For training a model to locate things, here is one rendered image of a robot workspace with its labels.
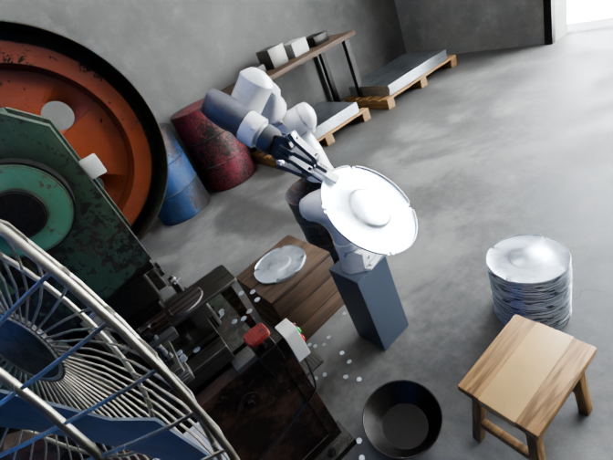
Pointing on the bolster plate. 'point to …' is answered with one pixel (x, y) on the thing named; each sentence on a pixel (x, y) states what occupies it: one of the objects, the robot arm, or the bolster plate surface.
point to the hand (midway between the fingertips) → (326, 175)
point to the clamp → (174, 362)
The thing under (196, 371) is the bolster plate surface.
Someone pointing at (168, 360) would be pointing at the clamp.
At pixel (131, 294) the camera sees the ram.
